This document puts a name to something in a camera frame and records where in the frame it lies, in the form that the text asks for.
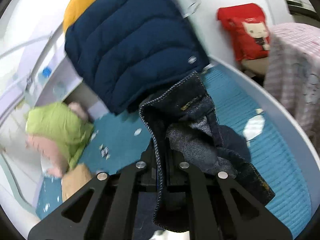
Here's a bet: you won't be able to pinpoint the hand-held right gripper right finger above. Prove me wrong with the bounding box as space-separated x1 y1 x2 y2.
167 152 293 240

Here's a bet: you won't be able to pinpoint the navy yellow puffer jacket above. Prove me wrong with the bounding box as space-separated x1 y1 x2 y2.
62 0 210 115

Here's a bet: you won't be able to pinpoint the dark blue denim jeans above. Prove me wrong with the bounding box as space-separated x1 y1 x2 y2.
139 72 276 233

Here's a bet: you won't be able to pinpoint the red cat print bag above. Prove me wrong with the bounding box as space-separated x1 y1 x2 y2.
217 3 272 62

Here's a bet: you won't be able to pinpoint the light green cloth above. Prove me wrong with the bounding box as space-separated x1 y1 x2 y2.
25 102 95 170

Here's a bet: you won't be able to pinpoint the teal quilted blanket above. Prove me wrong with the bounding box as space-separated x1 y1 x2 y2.
35 64 313 230

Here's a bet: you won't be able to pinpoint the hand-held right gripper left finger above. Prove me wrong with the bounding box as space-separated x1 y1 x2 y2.
27 152 158 240

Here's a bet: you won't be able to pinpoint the pink striped cloth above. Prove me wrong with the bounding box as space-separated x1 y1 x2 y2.
264 22 320 143

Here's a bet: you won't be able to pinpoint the tan cloth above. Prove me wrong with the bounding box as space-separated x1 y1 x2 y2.
61 164 93 202

